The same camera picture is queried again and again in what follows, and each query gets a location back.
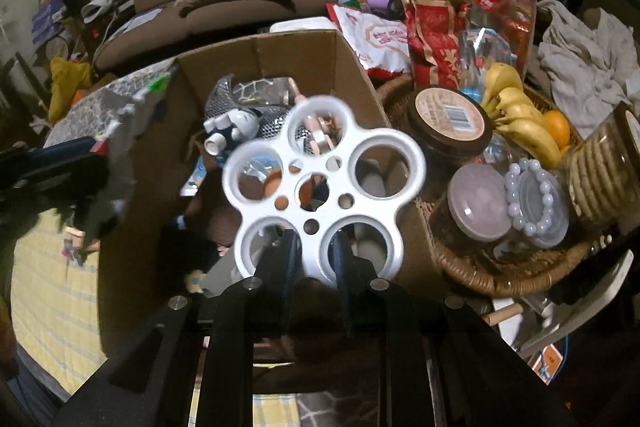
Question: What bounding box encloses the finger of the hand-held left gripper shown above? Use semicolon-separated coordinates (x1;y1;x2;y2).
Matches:
42;136;111;210

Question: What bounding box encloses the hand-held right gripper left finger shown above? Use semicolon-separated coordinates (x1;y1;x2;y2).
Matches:
52;229;303;427

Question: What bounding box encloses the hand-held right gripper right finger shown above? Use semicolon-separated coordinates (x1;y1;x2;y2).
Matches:
330;232;576;427

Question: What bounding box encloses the grey toy part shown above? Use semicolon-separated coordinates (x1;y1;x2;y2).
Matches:
75;99;168;253

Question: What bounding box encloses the white flower-shaped plastic holder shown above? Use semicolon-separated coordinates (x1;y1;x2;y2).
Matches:
221;95;427;292

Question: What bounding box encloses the cardboard box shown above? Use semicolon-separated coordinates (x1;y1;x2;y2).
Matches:
97;29;451;358

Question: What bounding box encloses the grey stone-pattern cover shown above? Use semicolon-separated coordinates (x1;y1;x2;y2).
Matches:
44;66;177;150

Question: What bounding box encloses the yellow bag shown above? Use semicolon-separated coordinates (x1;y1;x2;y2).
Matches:
48;56;94;126

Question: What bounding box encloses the wicker basket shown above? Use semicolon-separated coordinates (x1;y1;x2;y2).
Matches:
374;72;603;299

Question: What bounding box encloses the jar with pink lid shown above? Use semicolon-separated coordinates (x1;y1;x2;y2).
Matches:
432;163;517;260

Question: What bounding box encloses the white blue robot toy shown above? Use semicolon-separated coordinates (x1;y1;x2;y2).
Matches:
202;109;262;156

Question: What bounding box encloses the jar with brown lid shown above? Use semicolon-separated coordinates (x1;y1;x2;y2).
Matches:
406;85;495;168

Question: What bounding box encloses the bunch of bananas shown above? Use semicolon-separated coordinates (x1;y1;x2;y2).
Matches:
479;62;564;171

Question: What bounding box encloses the white red snack bag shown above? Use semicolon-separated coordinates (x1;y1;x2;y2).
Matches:
326;2;415;76

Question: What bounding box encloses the white flat box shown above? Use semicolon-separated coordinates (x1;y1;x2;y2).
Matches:
269;17;337;36

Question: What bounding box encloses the red gold gift bag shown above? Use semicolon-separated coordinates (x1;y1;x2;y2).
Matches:
401;0;475;92

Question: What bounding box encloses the clear blue plastic bag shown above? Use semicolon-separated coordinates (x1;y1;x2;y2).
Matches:
459;28;513;100

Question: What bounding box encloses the orange fruit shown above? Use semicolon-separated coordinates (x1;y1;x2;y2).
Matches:
542;109;572;154

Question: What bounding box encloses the clear jar of cookies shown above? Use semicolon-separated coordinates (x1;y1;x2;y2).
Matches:
556;103;640;235

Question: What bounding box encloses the red plastic packet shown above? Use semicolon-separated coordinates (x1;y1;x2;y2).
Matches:
472;0;540;80

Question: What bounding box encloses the white crumpled cloth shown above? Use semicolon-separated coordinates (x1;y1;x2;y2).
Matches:
536;0;640;150

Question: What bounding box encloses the pale bead bracelet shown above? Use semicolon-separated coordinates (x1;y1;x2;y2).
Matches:
503;158;559;236

